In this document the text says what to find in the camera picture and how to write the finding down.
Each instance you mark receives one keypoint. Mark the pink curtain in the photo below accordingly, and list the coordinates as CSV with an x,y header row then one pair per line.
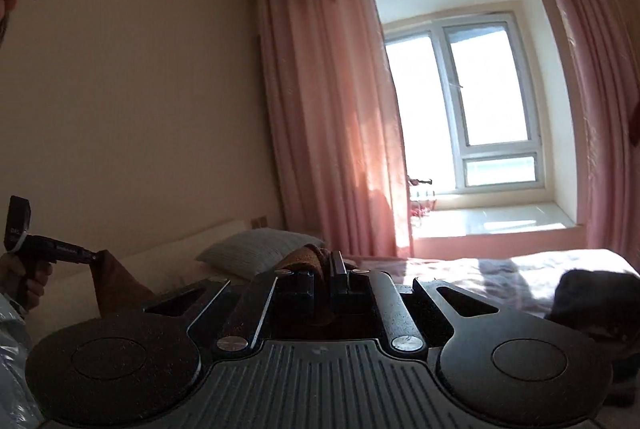
x,y
330,109
595,84

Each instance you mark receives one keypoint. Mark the bed with mauve duvet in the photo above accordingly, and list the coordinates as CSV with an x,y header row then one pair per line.
x,y
500,274

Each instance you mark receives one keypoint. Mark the dark folded garment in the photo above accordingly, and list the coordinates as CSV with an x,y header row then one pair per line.
x,y
595,296

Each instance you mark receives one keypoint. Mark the grey checked pillow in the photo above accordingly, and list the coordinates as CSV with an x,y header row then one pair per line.
x,y
250,251

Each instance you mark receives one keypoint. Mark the small red object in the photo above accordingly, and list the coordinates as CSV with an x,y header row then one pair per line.
x,y
421,205

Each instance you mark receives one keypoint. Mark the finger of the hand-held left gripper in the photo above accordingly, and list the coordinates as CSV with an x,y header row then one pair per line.
x,y
89,256

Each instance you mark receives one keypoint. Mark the brown sweater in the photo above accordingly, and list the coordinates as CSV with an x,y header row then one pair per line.
x,y
117,281

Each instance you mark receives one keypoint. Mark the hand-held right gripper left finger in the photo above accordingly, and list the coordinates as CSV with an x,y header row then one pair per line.
x,y
300,294

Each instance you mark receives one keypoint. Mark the person's left forearm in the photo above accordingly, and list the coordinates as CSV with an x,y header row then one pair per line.
x,y
12,359

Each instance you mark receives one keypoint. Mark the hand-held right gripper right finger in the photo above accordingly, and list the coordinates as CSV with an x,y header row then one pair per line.
x,y
340,289

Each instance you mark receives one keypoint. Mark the person's left hand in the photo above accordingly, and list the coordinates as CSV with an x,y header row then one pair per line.
x,y
35,281

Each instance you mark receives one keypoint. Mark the white framed window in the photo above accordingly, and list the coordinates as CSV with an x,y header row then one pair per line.
x,y
490,109

